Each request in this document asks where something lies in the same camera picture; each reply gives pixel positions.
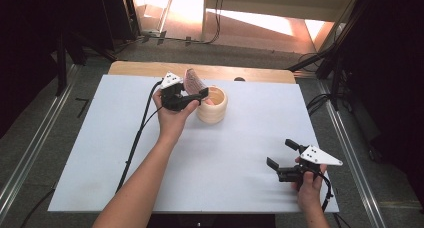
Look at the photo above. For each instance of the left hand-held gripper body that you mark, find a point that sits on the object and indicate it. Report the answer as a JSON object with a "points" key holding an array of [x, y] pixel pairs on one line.
{"points": [[173, 99]]}

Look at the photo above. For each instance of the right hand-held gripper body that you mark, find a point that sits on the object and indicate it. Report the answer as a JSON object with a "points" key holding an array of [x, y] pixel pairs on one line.
{"points": [[318, 156]]}

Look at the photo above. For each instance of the pink hairbrush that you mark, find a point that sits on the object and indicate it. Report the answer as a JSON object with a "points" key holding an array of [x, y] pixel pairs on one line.
{"points": [[192, 81]]}

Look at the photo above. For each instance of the cream ribbed cup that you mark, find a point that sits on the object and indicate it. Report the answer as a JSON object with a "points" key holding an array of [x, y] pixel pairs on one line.
{"points": [[214, 114]]}

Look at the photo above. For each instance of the person's left hand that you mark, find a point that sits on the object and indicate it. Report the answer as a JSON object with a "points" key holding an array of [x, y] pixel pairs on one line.
{"points": [[171, 121]]}

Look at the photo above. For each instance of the person's right hand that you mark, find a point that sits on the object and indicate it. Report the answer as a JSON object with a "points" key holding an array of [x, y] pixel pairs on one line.
{"points": [[310, 194]]}

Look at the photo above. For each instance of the dark round table grommet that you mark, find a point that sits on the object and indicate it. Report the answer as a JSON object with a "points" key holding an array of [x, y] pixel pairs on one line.
{"points": [[239, 79]]}

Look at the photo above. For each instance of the white table board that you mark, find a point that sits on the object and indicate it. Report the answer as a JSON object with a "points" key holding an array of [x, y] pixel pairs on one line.
{"points": [[233, 148]]}

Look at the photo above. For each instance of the wooden table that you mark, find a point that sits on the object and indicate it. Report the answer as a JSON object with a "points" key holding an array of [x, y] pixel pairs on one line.
{"points": [[266, 75]]}

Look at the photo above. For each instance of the black metal stand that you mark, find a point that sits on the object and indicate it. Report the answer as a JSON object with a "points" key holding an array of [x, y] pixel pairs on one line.
{"points": [[335, 83], [61, 71]]}

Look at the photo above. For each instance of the black equipment cabinet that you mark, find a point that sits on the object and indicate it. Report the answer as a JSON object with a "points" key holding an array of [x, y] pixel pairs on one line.
{"points": [[116, 14]]}

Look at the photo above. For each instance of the metal floor rail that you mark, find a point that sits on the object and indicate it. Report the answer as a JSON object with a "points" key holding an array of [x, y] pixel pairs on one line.
{"points": [[350, 158], [33, 144]]}

